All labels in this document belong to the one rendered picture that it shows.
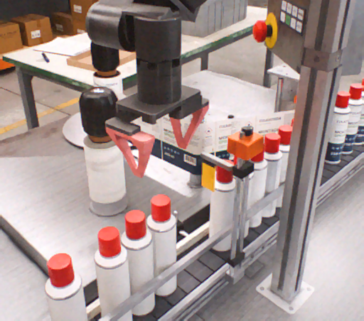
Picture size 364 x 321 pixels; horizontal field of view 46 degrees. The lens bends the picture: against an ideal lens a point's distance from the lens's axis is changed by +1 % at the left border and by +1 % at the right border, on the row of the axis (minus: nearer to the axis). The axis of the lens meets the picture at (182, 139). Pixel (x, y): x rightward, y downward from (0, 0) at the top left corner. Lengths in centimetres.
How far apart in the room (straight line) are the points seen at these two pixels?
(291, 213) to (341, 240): 31
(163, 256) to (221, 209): 16
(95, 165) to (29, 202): 23
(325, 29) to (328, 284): 55
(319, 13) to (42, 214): 75
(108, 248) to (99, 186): 34
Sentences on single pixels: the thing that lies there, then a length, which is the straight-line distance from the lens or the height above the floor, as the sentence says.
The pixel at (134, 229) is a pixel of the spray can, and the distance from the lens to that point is 69.
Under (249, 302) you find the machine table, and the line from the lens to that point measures 92.
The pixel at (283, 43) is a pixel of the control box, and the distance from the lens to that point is 74.
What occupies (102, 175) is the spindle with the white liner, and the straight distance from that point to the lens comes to 97.
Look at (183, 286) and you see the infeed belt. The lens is 86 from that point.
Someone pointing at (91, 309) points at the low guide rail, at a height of 91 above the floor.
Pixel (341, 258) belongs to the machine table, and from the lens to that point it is 105.
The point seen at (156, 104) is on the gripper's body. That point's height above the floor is 130.
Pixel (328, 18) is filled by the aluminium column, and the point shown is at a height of 138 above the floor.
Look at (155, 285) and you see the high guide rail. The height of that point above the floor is 96.
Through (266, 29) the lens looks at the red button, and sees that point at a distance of 77.
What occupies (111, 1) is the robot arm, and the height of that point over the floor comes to 141.
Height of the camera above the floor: 152
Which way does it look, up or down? 29 degrees down
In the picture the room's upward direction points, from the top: straight up
